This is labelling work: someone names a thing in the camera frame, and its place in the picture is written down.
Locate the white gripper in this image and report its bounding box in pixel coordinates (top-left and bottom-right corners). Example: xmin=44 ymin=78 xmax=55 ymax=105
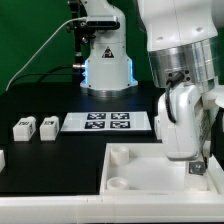
xmin=158 ymin=84 xmax=218 ymax=175

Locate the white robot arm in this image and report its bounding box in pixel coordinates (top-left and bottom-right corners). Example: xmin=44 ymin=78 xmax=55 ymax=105
xmin=80 ymin=0 xmax=224 ymax=175

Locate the white L-shaped obstacle fence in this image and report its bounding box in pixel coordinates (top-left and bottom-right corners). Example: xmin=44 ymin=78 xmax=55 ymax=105
xmin=0 ymin=193 xmax=224 ymax=224

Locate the white square tabletop part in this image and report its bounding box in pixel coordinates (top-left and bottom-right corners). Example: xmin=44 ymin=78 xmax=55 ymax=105
xmin=100 ymin=143 xmax=224 ymax=195

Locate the white part at left edge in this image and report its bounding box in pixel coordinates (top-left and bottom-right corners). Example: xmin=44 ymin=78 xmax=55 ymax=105
xmin=0 ymin=150 xmax=5 ymax=173

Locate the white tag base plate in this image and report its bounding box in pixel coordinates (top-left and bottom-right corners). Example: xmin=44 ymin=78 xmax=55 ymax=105
xmin=61 ymin=111 xmax=151 ymax=132

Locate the grey camera on stand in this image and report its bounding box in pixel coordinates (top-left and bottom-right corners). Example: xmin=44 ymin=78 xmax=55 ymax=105
xmin=86 ymin=16 xmax=119 ymax=30

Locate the black cable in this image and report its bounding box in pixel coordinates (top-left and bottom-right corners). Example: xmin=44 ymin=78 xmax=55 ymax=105
xmin=9 ymin=65 xmax=84 ymax=88

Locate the black camera stand pole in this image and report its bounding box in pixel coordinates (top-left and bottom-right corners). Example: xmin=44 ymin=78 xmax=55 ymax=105
xmin=66 ymin=0 xmax=84 ymax=65

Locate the white cable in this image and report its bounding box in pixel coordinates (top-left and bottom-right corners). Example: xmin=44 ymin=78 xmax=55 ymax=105
xmin=5 ymin=16 xmax=88 ymax=92

